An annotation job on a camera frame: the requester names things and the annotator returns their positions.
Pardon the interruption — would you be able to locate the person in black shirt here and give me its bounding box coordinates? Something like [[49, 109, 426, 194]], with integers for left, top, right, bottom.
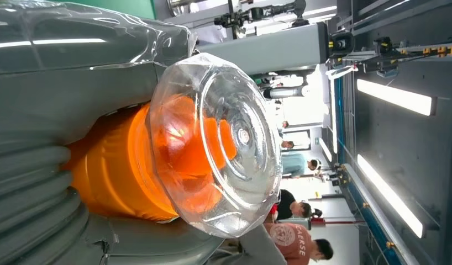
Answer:
[[275, 189, 322, 221]]

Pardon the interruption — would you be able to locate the black yellow ceiling rig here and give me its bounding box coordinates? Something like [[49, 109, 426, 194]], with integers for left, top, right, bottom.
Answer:
[[343, 36, 452, 72]]

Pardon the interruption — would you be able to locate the white machine with column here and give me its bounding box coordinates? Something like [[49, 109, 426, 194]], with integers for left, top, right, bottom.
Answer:
[[196, 22, 329, 76]]

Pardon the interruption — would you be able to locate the person in light blue shirt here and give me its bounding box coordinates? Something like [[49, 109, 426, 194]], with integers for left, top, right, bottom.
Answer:
[[281, 152, 322, 179]]

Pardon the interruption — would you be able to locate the blue ceiling rail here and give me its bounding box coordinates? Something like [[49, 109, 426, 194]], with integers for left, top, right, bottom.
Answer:
[[334, 77, 402, 265]]

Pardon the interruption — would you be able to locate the long white ceiling light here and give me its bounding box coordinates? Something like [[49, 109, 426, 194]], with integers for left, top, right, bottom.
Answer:
[[356, 78, 437, 117], [357, 153, 426, 239]]

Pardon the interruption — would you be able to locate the person in red shirt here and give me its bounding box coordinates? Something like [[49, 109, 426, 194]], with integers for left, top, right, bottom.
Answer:
[[264, 222, 335, 265]]

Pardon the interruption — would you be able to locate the black sensor on column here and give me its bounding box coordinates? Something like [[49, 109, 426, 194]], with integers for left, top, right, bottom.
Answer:
[[328, 30, 355, 56]]

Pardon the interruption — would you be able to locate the person in grey shirt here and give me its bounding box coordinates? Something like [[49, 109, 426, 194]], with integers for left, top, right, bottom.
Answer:
[[207, 225, 289, 265]]

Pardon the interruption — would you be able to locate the orange plastic bottle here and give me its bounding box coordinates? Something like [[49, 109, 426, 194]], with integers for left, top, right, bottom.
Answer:
[[63, 52, 283, 239]]

